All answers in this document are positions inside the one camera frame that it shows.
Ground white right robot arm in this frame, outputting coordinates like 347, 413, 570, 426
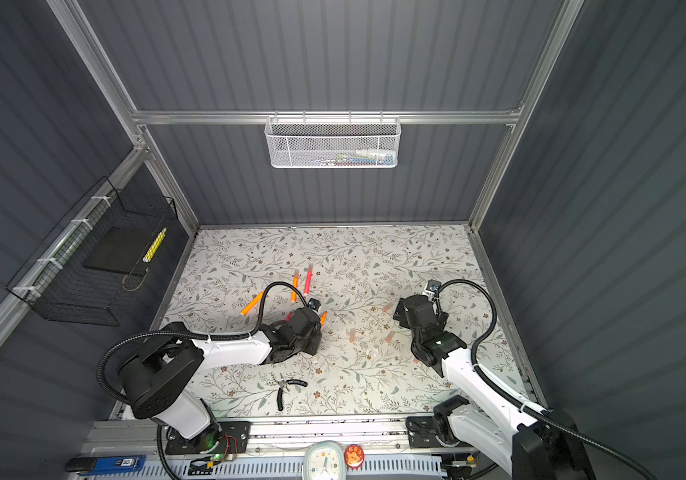
394, 294, 595, 479

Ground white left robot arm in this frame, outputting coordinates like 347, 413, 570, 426
117, 307, 323, 440

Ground lone orange marker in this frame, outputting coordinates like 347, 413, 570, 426
240, 291, 265, 316

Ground white analog clock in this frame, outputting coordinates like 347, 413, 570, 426
302, 441, 347, 480

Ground red round button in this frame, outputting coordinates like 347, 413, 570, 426
344, 444, 365, 470

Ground yellow marker in basket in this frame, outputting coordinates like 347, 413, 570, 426
142, 227, 167, 263

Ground black flat pad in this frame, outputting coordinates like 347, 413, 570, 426
83, 227, 151, 277

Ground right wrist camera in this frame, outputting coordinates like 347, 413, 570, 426
424, 280, 442, 298

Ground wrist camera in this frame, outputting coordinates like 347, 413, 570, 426
308, 298, 321, 311
424, 280, 442, 298

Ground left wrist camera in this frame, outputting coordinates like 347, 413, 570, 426
308, 298, 321, 311

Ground black handled pliers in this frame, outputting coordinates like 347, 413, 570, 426
276, 378, 308, 412

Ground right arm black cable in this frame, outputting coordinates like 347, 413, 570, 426
435, 278, 659, 480

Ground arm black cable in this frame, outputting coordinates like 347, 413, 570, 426
435, 278, 659, 480
95, 280, 314, 404

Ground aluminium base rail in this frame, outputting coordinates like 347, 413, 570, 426
80, 405, 512, 458

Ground white wire mesh basket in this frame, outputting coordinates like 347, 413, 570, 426
264, 118, 402, 169

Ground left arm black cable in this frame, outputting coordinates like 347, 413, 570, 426
95, 280, 314, 404

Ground black wire wall basket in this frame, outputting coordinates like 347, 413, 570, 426
7, 178, 178, 327

